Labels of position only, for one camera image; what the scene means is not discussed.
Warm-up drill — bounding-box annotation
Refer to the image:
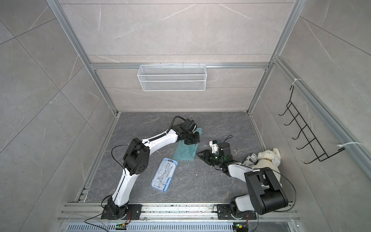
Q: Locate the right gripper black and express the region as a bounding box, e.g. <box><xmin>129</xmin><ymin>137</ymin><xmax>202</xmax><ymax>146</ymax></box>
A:
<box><xmin>197</xmin><ymin>149</ymin><xmax>224</xmax><ymax>166</ymax></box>

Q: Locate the green transparent ruler set case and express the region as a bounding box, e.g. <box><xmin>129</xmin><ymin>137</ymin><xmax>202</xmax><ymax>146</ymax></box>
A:
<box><xmin>173</xmin><ymin>128</ymin><xmax>202</xmax><ymax>161</ymax></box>

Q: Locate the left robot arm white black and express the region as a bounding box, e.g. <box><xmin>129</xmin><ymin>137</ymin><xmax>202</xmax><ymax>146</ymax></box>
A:
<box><xmin>100</xmin><ymin>116</ymin><xmax>200</xmax><ymax>220</ymax></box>

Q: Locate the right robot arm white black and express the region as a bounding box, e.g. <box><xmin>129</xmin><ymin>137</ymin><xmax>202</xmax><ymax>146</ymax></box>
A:
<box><xmin>197</xmin><ymin>140</ymin><xmax>289</xmax><ymax>219</ymax></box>

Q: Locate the blue transparent geometry set case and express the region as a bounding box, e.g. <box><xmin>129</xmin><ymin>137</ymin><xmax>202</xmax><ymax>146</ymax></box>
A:
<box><xmin>151</xmin><ymin>158</ymin><xmax>178</xmax><ymax>192</ymax></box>

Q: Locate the newspaper print roll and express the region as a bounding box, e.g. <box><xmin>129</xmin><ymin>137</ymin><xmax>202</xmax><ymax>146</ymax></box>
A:
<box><xmin>243</xmin><ymin>153</ymin><xmax>259</xmax><ymax>167</ymax></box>

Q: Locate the white plush teddy bear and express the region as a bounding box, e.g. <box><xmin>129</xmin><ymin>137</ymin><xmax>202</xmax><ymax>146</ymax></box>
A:
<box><xmin>253</xmin><ymin>148</ymin><xmax>281</xmax><ymax>182</ymax></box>

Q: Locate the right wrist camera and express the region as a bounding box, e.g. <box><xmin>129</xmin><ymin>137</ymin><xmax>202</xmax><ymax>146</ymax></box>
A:
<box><xmin>209</xmin><ymin>140</ymin><xmax>219</xmax><ymax>154</ymax></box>

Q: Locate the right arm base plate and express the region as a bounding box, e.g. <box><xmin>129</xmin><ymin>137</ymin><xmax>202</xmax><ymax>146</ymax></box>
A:
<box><xmin>213</xmin><ymin>204</ymin><xmax>257</xmax><ymax>220</ymax></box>

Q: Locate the white wire mesh basket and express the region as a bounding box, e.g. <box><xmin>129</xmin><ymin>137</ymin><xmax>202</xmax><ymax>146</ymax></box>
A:
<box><xmin>137</xmin><ymin>64</ymin><xmax>207</xmax><ymax>91</ymax></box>

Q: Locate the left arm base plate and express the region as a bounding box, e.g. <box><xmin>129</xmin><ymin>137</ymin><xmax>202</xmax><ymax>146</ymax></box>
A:
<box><xmin>101</xmin><ymin>204</ymin><xmax>143</xmax><ymax>220</ymax></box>

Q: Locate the black wire hook rack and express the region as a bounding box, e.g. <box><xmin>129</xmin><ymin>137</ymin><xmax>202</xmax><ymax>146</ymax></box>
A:
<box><xmin>278</xmin><ymin>86</ymin><xmax>345</xmax><ymax>164</ymax></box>

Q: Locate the aluminium mounting rail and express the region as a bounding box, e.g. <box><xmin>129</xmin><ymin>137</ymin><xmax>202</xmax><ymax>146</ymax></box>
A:
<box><xmin>56</xmin><ymin>202</ymin><xmax>300</xmax><ymax>223</ymax></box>

